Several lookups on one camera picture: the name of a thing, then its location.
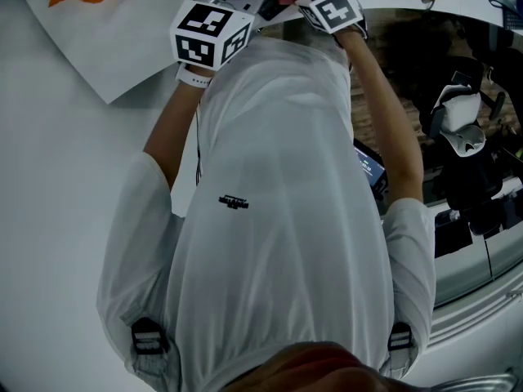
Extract person's right forearm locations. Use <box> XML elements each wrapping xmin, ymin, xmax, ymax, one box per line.
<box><xmin>334</xmin><ymin>26</ymin><xmax>424</xmax><ymax>207</ymax></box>

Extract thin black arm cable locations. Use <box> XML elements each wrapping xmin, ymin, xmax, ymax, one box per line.
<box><xmin>194</xmin><ymin>96</ymin><xmax>204</xmax><ymax>187</ymax></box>

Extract white wristband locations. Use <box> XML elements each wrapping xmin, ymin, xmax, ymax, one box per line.
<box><xmin>175</xmin><ymin>61</ymin><xmax>213</xmax><ymax>90</ymax></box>

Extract person's white shirt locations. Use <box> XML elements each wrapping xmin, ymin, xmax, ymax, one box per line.
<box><xmin>96</xmin><ymin>34</ymin><xmax>436</xmax><ymax>392</ymax></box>

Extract person's left forearm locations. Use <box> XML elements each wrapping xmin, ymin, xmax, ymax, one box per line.
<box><xmin>142</xmin><ymin>78</ymin><xmax>209</xmax><ymax>216</ymax></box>

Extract black phone with lit screen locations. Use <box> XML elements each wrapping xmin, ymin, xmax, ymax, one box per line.
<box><xmin>353</xmin><ymin>139</ymin><xmax>387</xmax><ymax>199</ymax></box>

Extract black office chair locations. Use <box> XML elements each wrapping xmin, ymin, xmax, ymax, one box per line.
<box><xmin>420</xmin><ymin>57</ymin><xmax>507</xmax><ymax>236</ymax></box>

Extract person's face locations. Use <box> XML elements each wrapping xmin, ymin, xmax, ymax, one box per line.
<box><xmin>226</xmin><ymin>341</ymin><xmax>409</xmax><ymax>392</ymax></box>

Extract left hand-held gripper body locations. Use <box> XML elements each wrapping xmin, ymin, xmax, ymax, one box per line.
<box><xmin>169</xmin><ymin>0</ymin><xmax>262</xmax><ymax>72</ymax></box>

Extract black strap buckle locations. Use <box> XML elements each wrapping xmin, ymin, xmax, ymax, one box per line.
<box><xmin>387</xmin><ymin>321</ymin><xmax>413</xmax><ymax>351</ymax></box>
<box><xmin>130</xmin><ymin>317</ymin><xmax>168</xmax><ymax>354</ymax></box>

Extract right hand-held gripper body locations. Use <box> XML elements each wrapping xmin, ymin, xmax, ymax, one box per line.
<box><xmin>293</xmin><ymin>0</ymin><xmax>368</xmax><ymax>35</ymax></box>

